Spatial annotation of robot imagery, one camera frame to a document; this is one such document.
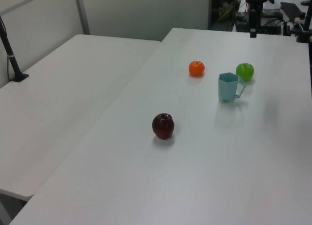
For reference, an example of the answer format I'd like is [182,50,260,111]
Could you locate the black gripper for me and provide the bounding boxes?
[249,9,258,38]

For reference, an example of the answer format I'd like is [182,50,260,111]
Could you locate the light blue hexagonal mug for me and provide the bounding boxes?
[218,72,247,104]

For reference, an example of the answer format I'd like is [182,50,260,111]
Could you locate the green apple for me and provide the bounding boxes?
[235,62,255,82]

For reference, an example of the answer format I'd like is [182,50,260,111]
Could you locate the black keyboard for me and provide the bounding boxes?
[279,1,303,19]

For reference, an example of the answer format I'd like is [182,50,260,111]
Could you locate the orange mandarin fruit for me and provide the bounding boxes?
[188,60,206,77]

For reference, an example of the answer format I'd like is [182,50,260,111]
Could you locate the dark red apple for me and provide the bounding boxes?
[152,112,175,140]

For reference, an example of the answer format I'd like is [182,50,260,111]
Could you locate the black equipment box with cables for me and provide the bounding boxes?
[234,10,285,36]

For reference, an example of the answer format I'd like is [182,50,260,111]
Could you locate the yellow cable bundle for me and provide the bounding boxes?
[218,2,235,22]

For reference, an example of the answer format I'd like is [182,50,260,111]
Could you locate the black camera stand clamp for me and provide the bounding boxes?
[295,0,312,43]

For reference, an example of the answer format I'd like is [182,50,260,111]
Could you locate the black camera pole with base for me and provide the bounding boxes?
[0,15,30,83]

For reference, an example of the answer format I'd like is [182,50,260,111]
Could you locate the thin cable on pole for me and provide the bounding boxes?
[6,55,12,81]

